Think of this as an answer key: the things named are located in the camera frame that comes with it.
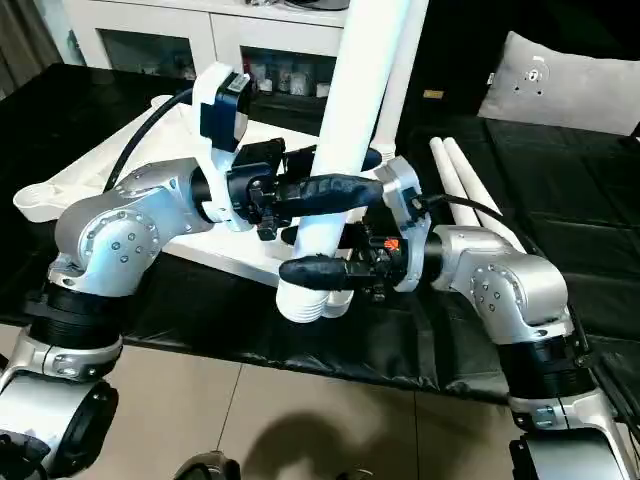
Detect white plastic table leg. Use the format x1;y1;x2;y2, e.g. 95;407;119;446
276;0;407;327
428;138;482;232
442;138;527;252
374;0;430;162

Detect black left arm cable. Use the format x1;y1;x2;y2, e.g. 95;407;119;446
103;89;197;195

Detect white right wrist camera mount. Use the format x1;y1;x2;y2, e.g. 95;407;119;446
374;155;434;294

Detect black work mat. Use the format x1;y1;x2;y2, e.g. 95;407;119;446
0;62;640;407

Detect beige curtain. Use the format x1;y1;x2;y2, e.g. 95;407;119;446
0;0;70;100

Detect black box with gold label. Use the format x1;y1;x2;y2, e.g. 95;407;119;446
394;0;514;121

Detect grey cushion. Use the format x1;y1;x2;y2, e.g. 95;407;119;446
477;30;640;138

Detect white plastic table top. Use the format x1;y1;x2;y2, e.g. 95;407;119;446
12;93;402;302

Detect white glass-door cabinet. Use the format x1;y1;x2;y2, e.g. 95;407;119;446
62;0;352;100

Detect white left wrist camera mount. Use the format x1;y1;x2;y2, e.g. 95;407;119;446
188;62;252;232

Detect dark robot left foot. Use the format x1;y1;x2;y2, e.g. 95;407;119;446
176;449;242;480

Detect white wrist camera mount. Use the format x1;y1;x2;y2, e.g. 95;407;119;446
188;62;252;232
374;155;434;294

